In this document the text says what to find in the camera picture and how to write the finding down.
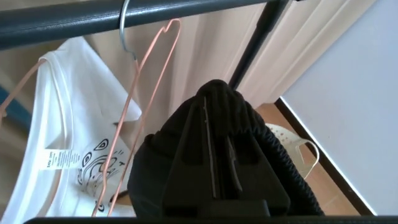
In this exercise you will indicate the white printed t-shirt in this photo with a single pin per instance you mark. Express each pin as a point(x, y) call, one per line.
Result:
point(62, 109)

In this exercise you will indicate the pink clothes hanger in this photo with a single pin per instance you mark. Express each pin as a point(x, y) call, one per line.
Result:
point(21, 86)
point(121, 31)

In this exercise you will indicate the white laundry basket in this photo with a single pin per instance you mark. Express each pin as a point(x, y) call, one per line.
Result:
point(286, 140)

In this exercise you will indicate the black clothes rack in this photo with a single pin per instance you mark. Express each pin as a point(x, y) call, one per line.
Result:
point(62, 21)

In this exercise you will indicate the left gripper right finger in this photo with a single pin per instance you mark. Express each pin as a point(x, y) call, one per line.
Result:
point(258, 183)

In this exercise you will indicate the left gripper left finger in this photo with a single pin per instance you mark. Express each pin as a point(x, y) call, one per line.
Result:
point(189, 174)

